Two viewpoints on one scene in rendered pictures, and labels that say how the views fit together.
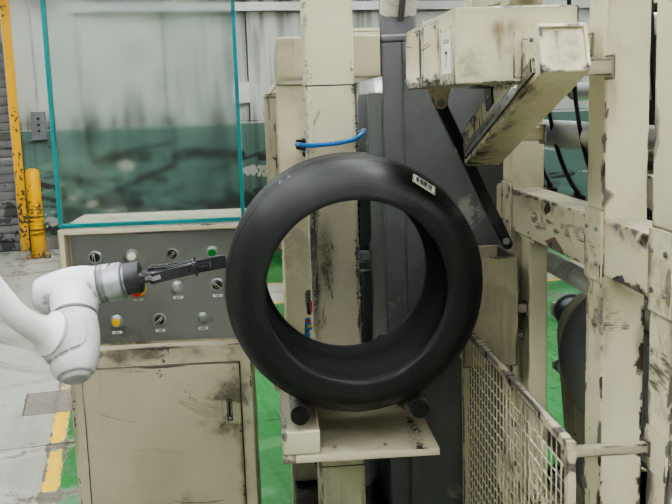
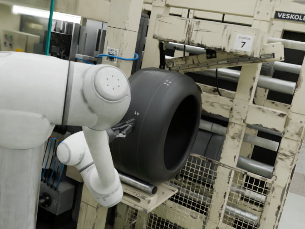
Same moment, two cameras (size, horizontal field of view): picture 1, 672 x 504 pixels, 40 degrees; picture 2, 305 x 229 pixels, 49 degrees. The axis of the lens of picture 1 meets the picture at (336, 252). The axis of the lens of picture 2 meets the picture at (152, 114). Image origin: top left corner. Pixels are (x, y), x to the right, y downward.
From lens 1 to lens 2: 1.95 m
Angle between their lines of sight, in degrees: 58
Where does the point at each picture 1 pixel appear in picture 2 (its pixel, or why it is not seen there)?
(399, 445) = (167, 191)
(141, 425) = not seen: outside the picture
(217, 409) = not seen: hidden behind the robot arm
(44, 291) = (81, 151)
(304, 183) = (179, 86)
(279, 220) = (174, 104)
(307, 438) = (154, 199)
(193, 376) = not seen: hidden behind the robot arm
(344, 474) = (103, 208)
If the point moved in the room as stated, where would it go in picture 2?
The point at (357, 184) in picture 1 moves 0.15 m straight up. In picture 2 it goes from (192, 87) to (198, 58)
